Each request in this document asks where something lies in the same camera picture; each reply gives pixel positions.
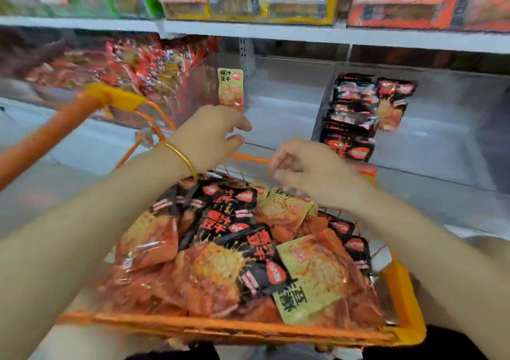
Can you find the person's left hand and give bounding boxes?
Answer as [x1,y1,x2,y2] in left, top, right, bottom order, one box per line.
[169,104,253,175]

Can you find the person's right hand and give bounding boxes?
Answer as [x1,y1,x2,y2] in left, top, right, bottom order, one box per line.
[268,138,371,212]

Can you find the yellow orange snack packet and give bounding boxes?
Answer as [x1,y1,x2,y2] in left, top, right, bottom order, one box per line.
[217,67,245,110]

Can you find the row of black orange snacks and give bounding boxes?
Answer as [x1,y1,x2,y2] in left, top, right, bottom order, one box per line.
[320,73,381,163]

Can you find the black flame print snack packet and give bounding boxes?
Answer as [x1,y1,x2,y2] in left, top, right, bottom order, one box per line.
[376,77,418,131]

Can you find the pile of black orange snacks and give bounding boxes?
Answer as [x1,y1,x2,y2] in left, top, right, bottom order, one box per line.
[99,168,387,329]

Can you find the orange shopping cart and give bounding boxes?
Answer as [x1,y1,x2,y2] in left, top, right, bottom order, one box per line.
[0,81,427,349]

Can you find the person's right forearm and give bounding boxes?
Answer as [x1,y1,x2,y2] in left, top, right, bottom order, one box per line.
[351,184,510,360]

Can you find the person's left forearm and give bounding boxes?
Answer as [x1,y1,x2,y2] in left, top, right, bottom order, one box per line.
[0,144,196,360]

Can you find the person's right leg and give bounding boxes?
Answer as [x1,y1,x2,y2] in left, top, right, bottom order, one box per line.
[414,235,510,333]

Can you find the pile of red tan packets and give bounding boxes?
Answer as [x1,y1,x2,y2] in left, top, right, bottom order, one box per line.
[24,37,218,118]

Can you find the black shorts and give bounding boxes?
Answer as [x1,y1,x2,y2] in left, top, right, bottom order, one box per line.
[127,324,489,360]

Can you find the stack of orange trimmed packets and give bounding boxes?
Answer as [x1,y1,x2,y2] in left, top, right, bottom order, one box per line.
[348,0,510,32]

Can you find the gold bracelet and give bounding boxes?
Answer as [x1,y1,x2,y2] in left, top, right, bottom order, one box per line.
[163,141,199,185]

